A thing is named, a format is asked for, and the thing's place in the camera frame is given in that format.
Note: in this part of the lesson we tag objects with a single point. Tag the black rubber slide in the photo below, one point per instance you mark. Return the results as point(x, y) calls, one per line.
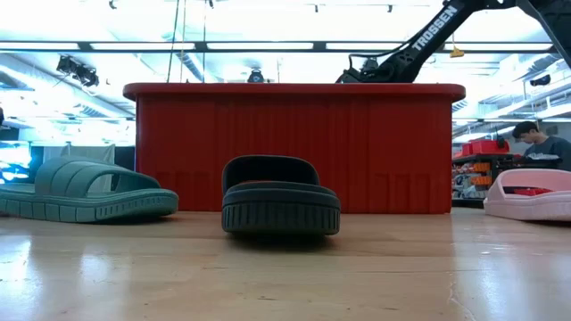
point(281, 214)

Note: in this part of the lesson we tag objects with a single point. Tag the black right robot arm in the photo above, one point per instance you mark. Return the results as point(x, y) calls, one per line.
point(435, 31)

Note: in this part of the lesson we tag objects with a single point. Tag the large red plastic bin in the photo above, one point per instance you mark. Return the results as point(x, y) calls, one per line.
point(401, 147)

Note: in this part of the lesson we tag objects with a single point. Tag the yellow hanging tag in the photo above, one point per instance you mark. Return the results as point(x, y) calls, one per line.
point(457, 53)

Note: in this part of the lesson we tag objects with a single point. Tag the shelf with red storage bins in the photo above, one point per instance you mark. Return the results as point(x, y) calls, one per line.
point(482, 178)

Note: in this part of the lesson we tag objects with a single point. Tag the person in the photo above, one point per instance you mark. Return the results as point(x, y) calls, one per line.
point(551, 145)

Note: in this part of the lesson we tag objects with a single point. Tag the pink rubber slide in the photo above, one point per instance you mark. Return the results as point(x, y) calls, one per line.
point(526, 207)

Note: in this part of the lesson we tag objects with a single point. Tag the black ceiling-mounted device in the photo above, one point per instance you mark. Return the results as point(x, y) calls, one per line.
point(78, 71)

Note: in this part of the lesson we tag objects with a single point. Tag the teal rubber slide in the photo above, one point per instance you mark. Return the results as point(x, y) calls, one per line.
point(67, 178)

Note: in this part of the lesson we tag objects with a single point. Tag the black round camera device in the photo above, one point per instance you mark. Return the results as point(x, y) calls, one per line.
point(255, 76)

